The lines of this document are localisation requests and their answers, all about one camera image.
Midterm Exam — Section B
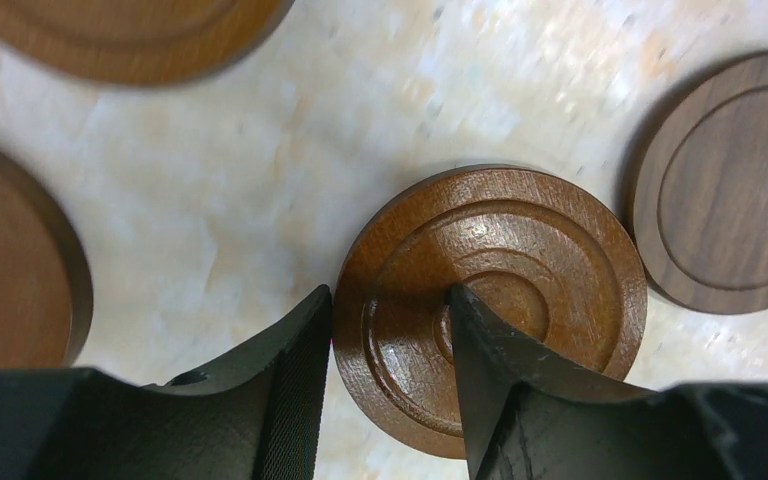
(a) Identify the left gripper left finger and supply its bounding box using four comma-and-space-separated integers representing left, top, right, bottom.
0, 285, 332, 479

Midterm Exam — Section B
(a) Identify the dark walnut coaster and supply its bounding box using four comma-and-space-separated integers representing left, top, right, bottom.
628, 51, 768, 315

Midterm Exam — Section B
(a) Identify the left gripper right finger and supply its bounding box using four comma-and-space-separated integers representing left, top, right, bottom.
447, 284, 768, 479

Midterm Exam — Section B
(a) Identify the brown ridged wooden coaster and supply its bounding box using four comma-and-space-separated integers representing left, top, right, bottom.
0, 0, 292, 87

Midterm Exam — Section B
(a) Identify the light wooden coaster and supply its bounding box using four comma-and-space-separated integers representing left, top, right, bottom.
0, 150, 94, 369

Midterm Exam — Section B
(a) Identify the dark brown ridged coaster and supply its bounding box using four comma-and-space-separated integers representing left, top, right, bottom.
333, 165, 647, 459

